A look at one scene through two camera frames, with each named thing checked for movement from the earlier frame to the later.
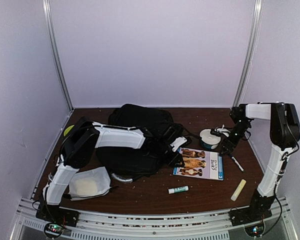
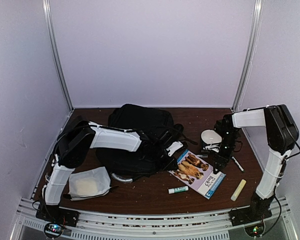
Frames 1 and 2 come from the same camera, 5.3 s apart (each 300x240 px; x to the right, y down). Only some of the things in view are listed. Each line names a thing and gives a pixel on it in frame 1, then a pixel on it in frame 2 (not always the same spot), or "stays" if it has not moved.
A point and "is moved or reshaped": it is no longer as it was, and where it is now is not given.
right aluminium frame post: (248, 54) stays
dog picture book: (200, 164) is moved or reshaped
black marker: (237, 164) stays
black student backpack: (152, 153) stays
